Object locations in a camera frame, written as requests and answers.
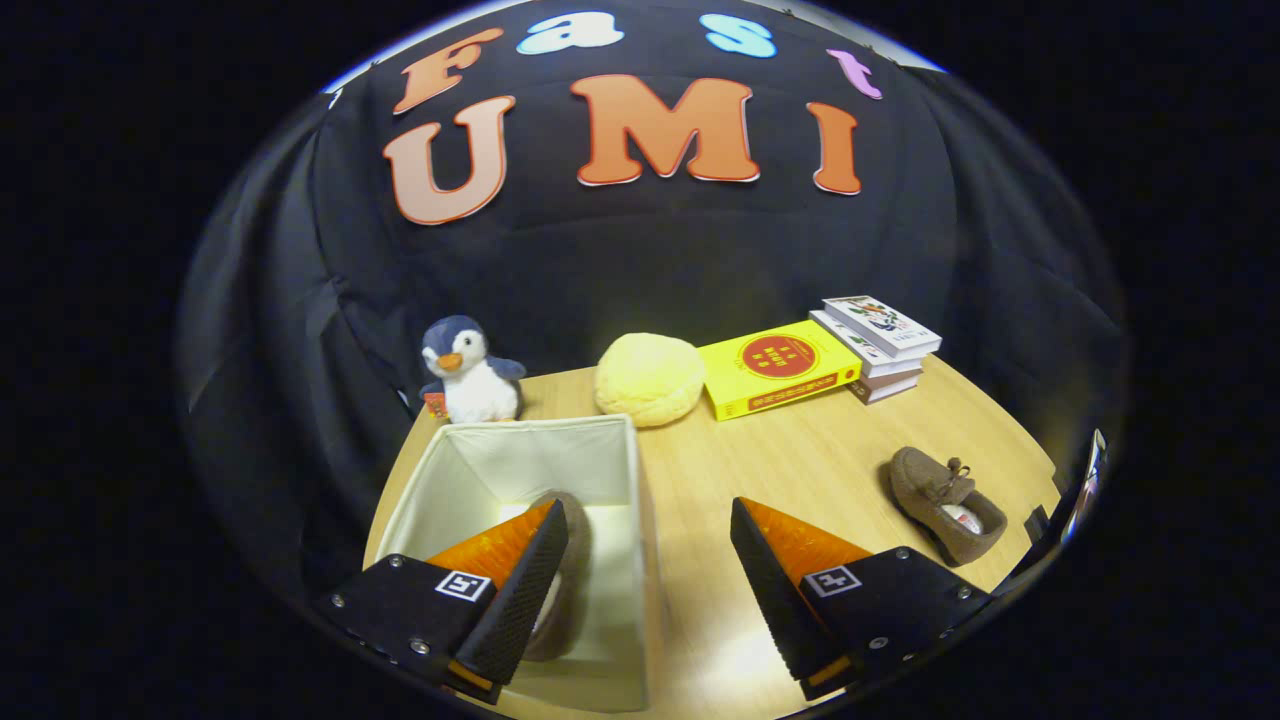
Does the beige fabric storage box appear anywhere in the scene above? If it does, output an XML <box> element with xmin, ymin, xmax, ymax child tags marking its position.
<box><xmin>372</xmin><ymin>413</ymin><xmax>666</xmax><ymax>713</ymax></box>

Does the yellow book red circle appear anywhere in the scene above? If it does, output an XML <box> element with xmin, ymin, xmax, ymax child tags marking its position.
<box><xmin>697</xmin><ymin>320</ymin><xmax>863</xmax><ymax>422</ymax></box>

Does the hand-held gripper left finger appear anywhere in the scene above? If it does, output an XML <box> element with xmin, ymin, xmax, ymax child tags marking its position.
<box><xmin>318</xmin><ymin>498</ymin><xmax>571</xmax><ymax>706</ymax></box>

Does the shiny metal frame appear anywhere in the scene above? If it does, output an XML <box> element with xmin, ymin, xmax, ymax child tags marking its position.
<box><xmin>1060</xmin><ymin>430</ymin><xmax>1108</xmax><ymax>546</ymax></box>

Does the brown-edged book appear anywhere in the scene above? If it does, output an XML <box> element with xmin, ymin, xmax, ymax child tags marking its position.
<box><xmin>850</xmin><ymin>370</ymin><xmax>921</xmax><ymax>404</ymax></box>

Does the penguin plush toy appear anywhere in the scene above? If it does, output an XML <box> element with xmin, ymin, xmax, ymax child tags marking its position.
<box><xmin>418</xmin><ymin>315</ymin><xmax>528</xmax><ymax>425</ymax></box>

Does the brown suede shoe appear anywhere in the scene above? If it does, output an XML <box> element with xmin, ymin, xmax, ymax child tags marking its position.
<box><xmin>525</xmin><ymin>490</ymin><xmax>593</xmax><ymax>661</ymax></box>
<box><xmin>888</xmin><ymin>447</ymin><xmax>1008</xmax><ymax>568</ymax></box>

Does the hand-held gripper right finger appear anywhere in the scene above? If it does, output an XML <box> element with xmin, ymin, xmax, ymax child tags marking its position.
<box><xmin>730</xmin><ymin>497</ymin><xmax>993</xmax><ymax>704</ymax></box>

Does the yellow round plush bread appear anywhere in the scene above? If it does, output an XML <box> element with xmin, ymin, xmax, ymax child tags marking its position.
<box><xmin>594</xmin><ymin>333</ymin><xmax>706</xmax><ymax>429</ymax></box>

